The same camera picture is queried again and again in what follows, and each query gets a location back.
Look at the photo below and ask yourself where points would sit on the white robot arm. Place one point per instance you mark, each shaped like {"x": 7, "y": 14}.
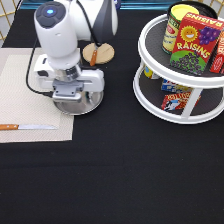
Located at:
{"x": 60, "y": 25}

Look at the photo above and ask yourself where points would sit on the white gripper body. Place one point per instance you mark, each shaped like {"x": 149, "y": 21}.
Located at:
{"x": 93, "y": 79}

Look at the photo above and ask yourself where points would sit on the beige woven placemat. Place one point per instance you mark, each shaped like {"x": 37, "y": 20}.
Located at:
{"x": 19, "y": 105}

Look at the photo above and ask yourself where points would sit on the white two-tier turntable rack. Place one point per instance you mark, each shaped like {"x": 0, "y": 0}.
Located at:
{"x": 205, "y": 103}

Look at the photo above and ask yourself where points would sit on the fork with orange wooden handle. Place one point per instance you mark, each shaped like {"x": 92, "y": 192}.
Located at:
{"x": 94, "y": 56}

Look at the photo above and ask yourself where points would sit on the yellow lidded food can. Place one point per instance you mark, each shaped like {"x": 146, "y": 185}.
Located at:
{"x": 175, "y": 16}

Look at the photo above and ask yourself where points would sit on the knife with wooden handle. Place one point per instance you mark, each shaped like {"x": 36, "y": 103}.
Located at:
{"x": 25, "y": 127}

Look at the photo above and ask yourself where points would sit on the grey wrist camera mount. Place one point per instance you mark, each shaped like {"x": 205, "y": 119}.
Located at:
{"x": 67, "y": 91}

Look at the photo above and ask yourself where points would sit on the blue white box lower tier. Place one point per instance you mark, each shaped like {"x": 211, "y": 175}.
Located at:
{"x": 173, "y": 87}

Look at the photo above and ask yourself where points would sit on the round silver metal plate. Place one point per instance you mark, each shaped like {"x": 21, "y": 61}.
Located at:
{"x": 89, "y": 101}

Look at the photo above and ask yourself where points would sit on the red cow box lower tier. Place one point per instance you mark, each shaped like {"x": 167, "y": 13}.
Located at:
{"x": 175, "y": 101}

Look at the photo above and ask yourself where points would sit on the round wooden coaster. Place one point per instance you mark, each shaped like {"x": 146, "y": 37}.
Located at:
{"x": 105, "y": 53}

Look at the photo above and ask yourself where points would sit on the yellow blue can lower tier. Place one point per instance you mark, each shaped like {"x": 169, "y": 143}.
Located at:
{"x": 150, "y": 74}

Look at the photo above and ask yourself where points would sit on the red raisins box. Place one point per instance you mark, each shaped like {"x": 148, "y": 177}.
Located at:
{"x": 195, "y": 42}

